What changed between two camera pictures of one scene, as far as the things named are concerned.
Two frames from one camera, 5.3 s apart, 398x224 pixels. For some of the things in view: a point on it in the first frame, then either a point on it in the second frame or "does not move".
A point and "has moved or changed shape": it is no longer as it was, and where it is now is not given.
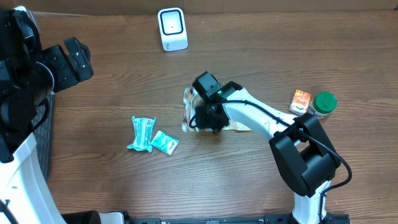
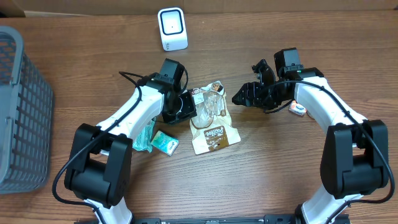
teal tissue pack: x=165 y=143 does not move
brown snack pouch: x=191 y=102 has moved or changed shape
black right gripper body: x=207 y=120 → x=271 y=99
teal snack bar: x=143 y=134 does not move
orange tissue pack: x=300 y=104 does not move
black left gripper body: x=64 y=71 → x=181 y=110
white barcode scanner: x=173 y=28 does not move
